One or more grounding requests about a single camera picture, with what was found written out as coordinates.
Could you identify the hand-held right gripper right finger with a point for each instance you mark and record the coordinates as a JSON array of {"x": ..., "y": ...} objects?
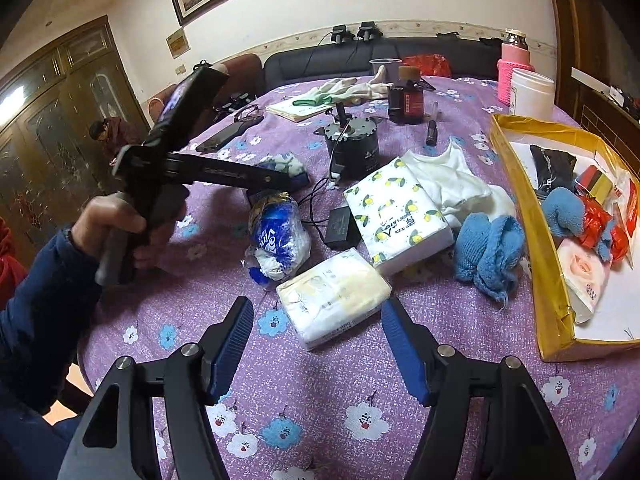
[{"x": 405, "y": 355}]

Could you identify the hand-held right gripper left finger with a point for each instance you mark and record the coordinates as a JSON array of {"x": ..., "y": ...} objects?
[{"x": 232, "y": 345}]

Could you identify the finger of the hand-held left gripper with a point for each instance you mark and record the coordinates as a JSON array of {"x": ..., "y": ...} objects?
[{"x": 272, "y": 178}]

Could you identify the blue white tissue roll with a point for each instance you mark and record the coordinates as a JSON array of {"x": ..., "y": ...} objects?
[{"x": 277, "y": 237}]

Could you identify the white tissue pack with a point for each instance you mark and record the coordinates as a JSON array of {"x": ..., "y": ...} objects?
[{"x": 332, "y": 295}]

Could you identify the lemon print tissue pack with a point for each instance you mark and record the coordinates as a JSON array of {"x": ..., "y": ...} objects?
[{"x": 397, "y": 215}]

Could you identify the blue knit cloth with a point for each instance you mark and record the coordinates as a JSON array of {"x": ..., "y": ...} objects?
[
  {"x": 487, "y": 250},
  {"x": 562, "y": 212}
]

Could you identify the yellow cardboard box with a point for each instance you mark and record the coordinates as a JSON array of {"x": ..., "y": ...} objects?
[{"x": 552, "y": 310}]

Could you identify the white garment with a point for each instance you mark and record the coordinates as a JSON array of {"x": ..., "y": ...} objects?
[{"x": 450, "y": 180}]

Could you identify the pink tissue pack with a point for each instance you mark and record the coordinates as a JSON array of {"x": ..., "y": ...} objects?
[{"x": 582, "y": 275}]

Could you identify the black snack packet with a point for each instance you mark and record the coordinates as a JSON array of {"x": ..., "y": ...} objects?
[{"x": 552, "y": 167}]

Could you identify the white packet red label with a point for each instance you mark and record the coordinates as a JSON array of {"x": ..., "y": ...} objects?
[{"x": 631, "y": 210}]

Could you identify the person's left forearm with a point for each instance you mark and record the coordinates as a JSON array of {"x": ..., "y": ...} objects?
[{"x": 45, "y": 310}]

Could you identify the person's left hand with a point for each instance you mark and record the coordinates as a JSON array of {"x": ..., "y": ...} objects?
[{"x": 95, "y": 225}]

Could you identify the black smartphone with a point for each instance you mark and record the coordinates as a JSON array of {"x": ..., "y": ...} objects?
[{"x": 222, "y": 137}]

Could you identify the black eyeglasses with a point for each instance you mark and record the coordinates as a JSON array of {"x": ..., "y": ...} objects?
[{"x": 247, "y": 112}]

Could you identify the purple floral tablecloth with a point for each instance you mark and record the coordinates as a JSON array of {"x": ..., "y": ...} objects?
[{"x": 350, "y": 410}]

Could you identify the pile of black gadgets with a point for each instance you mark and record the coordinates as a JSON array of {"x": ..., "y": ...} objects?
[{"x": 235, "y": 102}]

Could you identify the black power adapter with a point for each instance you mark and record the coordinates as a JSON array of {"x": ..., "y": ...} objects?
[{"x": 342, "y": 227}]

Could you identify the black cylindrical motor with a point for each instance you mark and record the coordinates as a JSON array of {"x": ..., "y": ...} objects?
[{"x": 352, "y": 147}]

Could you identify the white glove green cuff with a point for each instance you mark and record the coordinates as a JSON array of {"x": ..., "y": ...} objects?
[{"x": 325, "y": 95}]

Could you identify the brown armchair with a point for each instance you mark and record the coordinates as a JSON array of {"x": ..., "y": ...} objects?
[{"x": 235, "y": 72}]

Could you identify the black leather sofa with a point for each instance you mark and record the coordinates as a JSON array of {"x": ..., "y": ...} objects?
[{"x": 325, "y": 65}]

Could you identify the dark wooden wardrobe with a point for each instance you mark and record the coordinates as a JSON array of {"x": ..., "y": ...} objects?
[{"x": 45, "y": 125}]

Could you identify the plain white glove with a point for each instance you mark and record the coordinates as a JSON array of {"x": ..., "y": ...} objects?
[{"x": 372, "y": 87}]

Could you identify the dark brown medicine bottle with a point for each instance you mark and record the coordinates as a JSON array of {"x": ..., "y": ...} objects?
[{"x": 405, "y": 100}]

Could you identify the clear plastic cup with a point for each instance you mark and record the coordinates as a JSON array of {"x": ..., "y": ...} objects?
[{"x": 385, "y": 67}]

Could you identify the black marker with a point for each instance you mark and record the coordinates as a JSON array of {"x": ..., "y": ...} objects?
[{"x": 432, "y": 132}]

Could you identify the red fabric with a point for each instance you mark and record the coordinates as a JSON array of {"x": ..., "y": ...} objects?
[{"x": 10, "y": 260}]

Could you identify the red plastic bag on sofa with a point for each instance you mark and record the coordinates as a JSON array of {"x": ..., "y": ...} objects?
[{"x": 427, "y": 65}]

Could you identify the glass bottle pink knit sleeve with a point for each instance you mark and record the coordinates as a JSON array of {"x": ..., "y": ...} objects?
[{"x": 512, "y": 75}]

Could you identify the white plastic jar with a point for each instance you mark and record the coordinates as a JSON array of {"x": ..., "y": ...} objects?
[{"x": 532, "y": 92}]

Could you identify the row of small shelf clutter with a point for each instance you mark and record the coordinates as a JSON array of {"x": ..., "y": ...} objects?
[{"x": 617, "y": 95}]

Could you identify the yellow wall plaque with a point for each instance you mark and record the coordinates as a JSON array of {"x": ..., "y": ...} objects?
[{"x": 177, "y": 42}]

